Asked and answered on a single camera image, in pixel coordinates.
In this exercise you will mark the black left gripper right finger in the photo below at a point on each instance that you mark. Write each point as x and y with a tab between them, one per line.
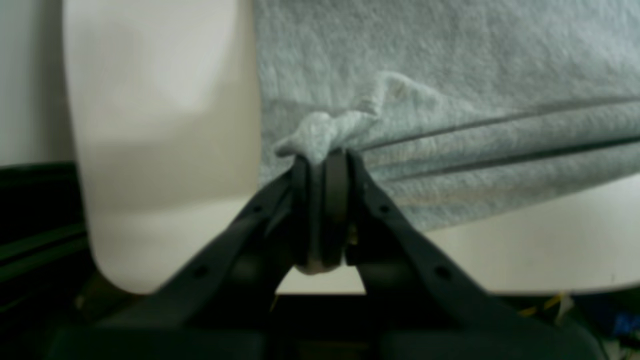
454	318

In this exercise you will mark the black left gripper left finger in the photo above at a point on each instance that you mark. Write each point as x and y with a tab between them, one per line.
214	308

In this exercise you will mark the grey t-shirt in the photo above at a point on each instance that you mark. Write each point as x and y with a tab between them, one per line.
460	109

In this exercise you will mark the blue box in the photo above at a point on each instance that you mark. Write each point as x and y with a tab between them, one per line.
626	325

